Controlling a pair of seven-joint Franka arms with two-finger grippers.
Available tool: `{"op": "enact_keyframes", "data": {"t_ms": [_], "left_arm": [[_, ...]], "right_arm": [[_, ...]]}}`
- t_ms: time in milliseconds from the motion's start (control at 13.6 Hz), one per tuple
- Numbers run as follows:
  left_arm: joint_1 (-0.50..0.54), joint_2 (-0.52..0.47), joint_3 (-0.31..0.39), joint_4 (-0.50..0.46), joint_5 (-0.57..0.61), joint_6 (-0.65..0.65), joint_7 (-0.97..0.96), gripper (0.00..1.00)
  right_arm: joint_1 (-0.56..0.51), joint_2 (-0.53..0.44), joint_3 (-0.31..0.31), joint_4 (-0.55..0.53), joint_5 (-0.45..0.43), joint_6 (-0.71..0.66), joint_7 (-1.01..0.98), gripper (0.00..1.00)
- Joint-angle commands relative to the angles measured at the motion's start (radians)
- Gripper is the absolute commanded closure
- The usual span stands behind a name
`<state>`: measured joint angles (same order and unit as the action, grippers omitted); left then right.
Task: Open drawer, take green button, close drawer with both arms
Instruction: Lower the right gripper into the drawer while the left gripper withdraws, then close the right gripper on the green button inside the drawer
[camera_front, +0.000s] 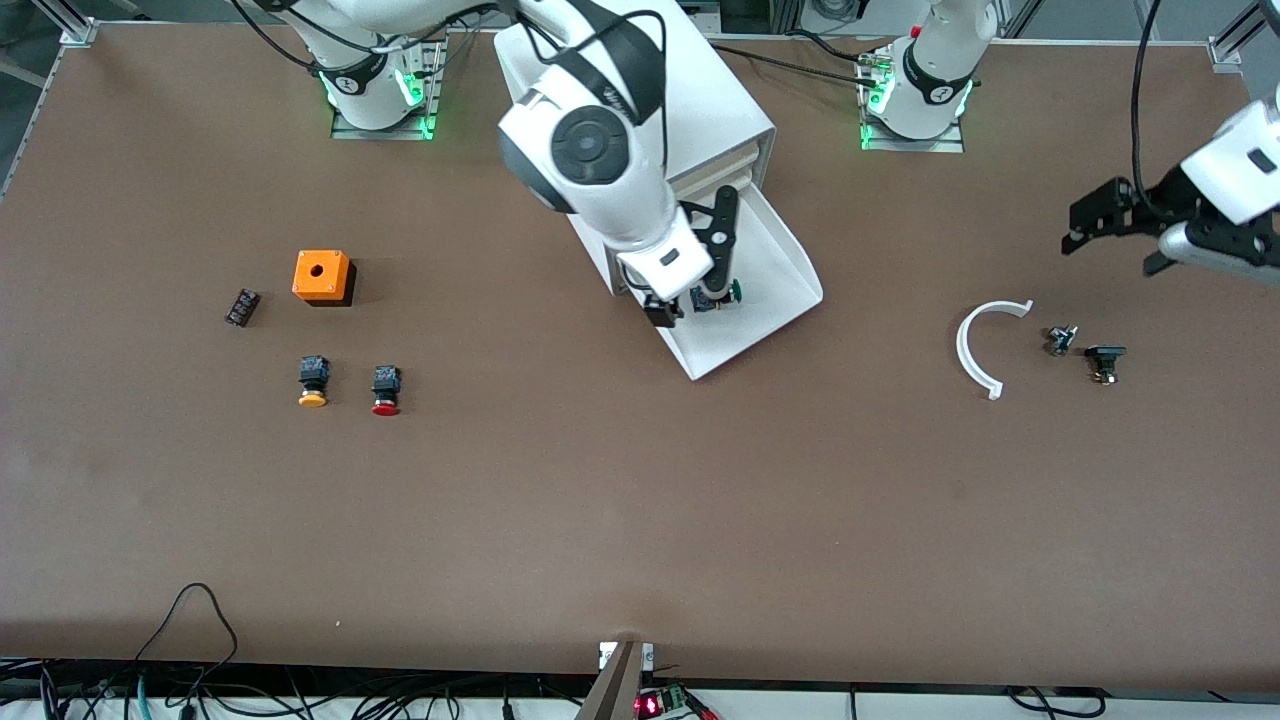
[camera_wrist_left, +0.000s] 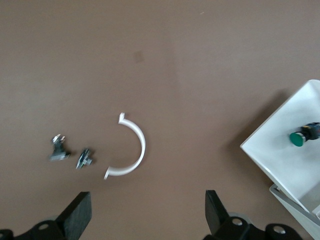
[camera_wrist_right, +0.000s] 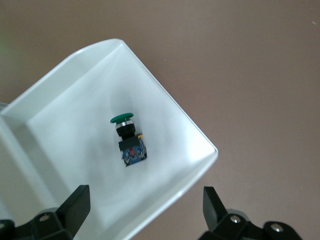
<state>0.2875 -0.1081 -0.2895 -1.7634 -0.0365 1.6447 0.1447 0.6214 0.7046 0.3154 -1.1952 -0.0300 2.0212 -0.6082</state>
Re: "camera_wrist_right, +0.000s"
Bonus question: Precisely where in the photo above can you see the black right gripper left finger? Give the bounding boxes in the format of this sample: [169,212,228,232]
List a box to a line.
[29,184,91,240]

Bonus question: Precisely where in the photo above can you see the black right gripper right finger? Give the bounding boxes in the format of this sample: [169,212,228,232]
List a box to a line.
[198,186,251,240]

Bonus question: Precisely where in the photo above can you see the green mushroom push button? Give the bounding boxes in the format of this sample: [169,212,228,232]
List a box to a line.
[109,112,148,168]

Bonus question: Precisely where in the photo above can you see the white plastic drawer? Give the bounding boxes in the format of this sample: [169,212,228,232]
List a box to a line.
[0,37,219,240]

